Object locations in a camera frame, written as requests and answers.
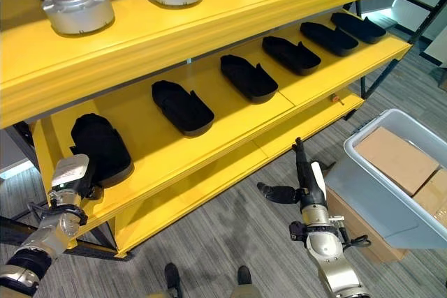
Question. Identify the large flat cardboard box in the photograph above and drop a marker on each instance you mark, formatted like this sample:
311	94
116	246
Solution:
359	228

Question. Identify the robot dark foot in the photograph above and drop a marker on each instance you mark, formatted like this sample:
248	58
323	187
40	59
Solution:
244	275
173	277

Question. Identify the black sole-shaped part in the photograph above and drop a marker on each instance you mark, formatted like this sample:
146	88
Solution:
328	38
181	107
101	148
290	54
248	76
358	27

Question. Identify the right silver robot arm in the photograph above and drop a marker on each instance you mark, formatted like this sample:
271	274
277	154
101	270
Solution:
328	252

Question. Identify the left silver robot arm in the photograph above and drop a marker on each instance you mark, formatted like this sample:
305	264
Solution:
38	238

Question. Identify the small orange clip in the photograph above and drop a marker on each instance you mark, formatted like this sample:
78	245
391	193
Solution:
336	99

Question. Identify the black metal frame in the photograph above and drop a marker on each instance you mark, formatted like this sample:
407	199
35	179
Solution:
401	33

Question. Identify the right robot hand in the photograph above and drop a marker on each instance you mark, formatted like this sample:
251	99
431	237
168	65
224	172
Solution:
307	179

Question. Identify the yellow shelf unit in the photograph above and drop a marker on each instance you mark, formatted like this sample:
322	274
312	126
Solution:
195	33

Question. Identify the grey plastic box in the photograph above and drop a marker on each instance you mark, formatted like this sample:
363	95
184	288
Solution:
387	190

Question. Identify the robot left dark foot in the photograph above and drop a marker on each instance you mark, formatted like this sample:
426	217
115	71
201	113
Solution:
173	277

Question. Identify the brown cardboard box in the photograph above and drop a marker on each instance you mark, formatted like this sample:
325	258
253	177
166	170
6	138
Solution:
433	193
396	158

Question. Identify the robot right dark foot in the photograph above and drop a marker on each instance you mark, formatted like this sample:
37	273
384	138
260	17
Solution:
244	275

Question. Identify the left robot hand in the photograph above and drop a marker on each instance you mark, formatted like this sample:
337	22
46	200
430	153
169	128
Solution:
71	172

